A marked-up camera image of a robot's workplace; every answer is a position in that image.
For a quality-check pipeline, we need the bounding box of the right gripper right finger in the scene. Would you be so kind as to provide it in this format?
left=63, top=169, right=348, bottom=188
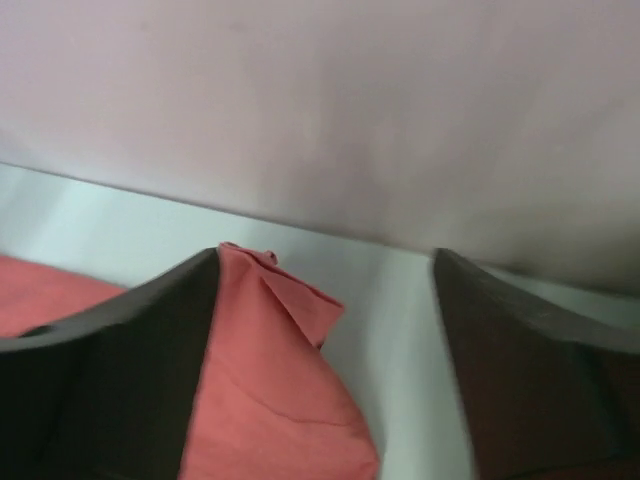
left=433, top=249, right=639, bottom=479

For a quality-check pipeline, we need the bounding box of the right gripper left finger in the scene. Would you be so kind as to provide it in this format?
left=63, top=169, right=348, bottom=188
left=1, top=248, right=220, bottom=479

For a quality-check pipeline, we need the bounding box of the pink t shirt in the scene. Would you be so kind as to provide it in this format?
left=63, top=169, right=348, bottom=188
left=1, top=243, right=379, bottom=479

